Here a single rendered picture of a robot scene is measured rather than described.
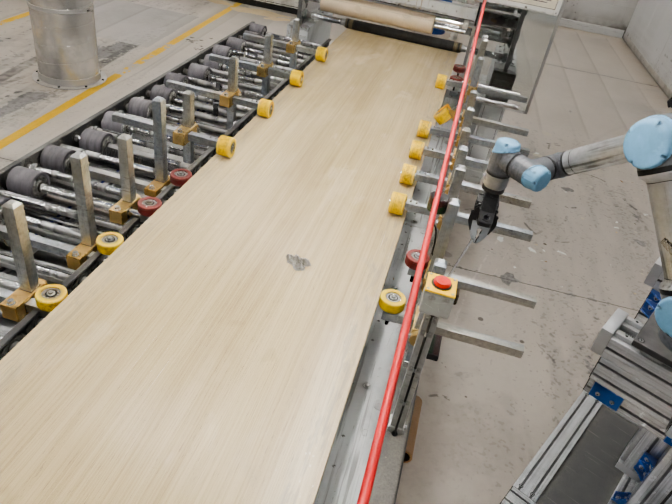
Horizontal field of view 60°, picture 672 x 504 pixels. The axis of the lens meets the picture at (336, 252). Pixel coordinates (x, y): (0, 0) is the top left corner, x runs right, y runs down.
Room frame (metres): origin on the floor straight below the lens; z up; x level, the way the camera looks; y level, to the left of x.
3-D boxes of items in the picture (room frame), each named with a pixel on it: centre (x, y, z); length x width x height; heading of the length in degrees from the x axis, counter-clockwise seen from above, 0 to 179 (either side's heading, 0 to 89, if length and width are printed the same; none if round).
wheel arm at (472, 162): (2.33, -0.51, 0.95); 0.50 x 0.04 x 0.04; 81
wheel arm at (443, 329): (1.34, -0.39, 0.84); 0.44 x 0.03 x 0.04; 81
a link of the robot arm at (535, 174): (1.59, -0.53, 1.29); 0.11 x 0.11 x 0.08; 40
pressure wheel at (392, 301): (1.37, -0.20, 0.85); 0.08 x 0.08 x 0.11
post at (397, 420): (1.06, -0.25, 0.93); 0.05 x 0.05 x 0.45; 81
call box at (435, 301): (1.06, -0.25, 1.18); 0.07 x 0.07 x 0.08; 81
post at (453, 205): (1.56, -0.33, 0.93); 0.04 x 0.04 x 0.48; 81
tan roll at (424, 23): (4.22, -0.20, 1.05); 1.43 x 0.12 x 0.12; 81
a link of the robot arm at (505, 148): (1.65, -0.45, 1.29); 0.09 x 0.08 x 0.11; 40
